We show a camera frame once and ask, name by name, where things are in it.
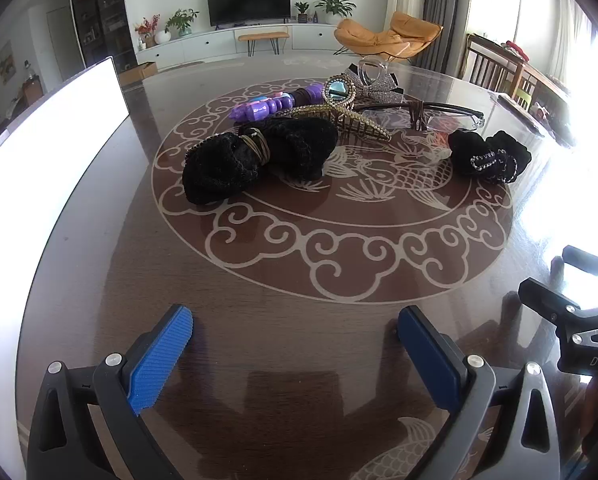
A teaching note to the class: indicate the white round vase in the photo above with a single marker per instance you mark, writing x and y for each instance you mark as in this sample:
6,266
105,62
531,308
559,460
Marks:
163,37

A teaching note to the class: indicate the white television cabinet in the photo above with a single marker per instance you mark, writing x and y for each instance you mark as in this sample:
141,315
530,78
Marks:
199,47

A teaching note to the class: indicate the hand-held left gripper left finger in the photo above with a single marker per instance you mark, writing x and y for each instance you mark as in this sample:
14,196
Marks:
159,360

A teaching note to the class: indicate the wall painting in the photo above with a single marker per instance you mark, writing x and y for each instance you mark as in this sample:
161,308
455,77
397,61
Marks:
6,62

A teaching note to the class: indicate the wooden bench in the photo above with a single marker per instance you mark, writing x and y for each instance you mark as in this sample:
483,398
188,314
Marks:
263,35

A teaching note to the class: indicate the silver rhinestone bow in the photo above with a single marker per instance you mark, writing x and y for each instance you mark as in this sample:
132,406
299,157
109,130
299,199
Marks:
374,90

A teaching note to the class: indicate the cardboard box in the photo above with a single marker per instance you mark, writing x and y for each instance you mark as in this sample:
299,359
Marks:
138,74

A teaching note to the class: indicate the black television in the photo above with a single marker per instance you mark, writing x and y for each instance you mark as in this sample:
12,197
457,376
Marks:
249,3

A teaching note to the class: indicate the white curtain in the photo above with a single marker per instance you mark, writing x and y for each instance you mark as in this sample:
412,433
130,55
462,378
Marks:
571,35

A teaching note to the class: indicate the small brown cabinet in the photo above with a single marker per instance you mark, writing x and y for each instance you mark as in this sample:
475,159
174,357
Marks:
33,87

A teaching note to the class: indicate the dark patterned wooden desktop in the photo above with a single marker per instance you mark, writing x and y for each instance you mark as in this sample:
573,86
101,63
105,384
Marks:
279,270

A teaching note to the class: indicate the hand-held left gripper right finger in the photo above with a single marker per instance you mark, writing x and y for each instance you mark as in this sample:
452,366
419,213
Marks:
429,355

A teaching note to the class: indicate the large leafy potted plant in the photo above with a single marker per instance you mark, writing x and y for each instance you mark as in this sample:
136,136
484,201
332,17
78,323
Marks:
335,6

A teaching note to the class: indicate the white door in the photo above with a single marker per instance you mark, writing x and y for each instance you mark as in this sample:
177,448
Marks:
60,42

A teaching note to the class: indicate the green potted plant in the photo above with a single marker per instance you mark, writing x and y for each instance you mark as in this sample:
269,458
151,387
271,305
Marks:
181,20

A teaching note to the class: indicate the small black rhinestone scrunchie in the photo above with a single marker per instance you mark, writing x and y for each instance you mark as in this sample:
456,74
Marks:
479,155

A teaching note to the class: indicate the cluttered wooden side table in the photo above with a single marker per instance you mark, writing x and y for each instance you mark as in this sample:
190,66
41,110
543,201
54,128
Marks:
554,105

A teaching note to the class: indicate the rhinestone hair claw clip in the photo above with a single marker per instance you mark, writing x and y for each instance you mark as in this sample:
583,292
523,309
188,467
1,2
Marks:
349,122

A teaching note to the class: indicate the clear plastic hair clip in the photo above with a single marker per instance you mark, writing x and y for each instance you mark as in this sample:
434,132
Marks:
371,62

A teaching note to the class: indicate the white storage box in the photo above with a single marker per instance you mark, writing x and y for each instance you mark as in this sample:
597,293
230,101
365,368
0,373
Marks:
44,185

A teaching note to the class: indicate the large black fuzzy scrunchie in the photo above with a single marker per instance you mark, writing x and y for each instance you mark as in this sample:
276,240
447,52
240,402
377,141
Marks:
214,175

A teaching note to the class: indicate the orange lounge chair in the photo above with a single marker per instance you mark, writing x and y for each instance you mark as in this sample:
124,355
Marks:
374,35

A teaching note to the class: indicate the small potted plant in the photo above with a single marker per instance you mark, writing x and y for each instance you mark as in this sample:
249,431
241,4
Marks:
302,10

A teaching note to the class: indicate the grey curtain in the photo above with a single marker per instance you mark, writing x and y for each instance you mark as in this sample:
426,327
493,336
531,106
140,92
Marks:
446,10

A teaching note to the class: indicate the wooden chair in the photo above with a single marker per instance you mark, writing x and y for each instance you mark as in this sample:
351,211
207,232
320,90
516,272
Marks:
489,65

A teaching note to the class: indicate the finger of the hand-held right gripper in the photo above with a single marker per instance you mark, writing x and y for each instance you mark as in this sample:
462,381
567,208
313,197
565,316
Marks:
589,262
549,300

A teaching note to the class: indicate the dark-framed glasses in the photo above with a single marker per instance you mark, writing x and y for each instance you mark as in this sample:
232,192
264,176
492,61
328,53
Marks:
444,107

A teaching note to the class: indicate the dark display cabinet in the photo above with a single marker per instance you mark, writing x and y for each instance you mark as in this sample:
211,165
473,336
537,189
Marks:
101,10

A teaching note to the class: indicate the red flower plant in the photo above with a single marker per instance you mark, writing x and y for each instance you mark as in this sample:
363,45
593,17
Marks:
146,27

